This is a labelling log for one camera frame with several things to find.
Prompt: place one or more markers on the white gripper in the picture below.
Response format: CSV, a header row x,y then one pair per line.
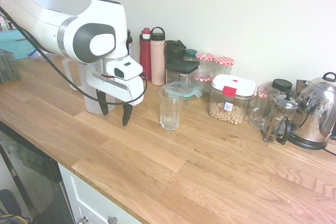
x,y
123,90

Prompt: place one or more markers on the translucent pitcher with blue lid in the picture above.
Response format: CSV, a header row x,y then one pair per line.
x,y
90,103

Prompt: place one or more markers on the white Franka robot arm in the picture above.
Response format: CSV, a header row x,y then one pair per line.
x,y
78,24

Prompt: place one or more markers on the red water bottle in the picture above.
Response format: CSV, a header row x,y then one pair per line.
x,y
145,61

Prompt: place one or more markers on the clear drinking glass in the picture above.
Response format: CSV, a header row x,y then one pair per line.
x,y
170,113

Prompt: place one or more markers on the pink bottle with black lid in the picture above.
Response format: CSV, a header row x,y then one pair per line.
x,y
157,64

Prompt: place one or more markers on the glass container with teal lid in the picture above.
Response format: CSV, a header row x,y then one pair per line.
x,y
188,93

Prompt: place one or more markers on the square container with black lid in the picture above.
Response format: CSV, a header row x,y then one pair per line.
x,y
182,66

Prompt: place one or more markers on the black shaker bottle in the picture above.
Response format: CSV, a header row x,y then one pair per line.
x,y
172,51

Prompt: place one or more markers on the clear plastic bag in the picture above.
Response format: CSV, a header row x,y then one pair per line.
x,y
44,56

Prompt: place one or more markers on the small jar red checkered lid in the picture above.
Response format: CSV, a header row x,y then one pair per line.
x,y
202,78

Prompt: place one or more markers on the glass jar with teal lid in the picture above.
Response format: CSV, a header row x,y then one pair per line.
x,y
190,53

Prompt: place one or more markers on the jar with red checkered lid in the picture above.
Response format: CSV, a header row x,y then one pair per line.
x,y
204,56
223,61

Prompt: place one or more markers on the black dishwasher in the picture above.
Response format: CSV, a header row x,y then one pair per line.
x,y
39,182

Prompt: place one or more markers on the grey plastic basket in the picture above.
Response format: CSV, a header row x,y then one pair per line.
x,y
9,66

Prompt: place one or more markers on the cereal container with white lid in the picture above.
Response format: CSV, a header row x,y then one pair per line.
x,y
231,85

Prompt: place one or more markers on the clear glass mug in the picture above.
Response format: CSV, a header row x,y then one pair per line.
x,y
262,110

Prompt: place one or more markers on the glass french press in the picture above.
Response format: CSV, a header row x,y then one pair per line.
x,y
282,119

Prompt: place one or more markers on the glass jar with black lid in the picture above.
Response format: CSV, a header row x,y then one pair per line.
x,y
282,84

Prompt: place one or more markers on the shiny steel kettle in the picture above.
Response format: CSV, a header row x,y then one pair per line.
x,y
315,113

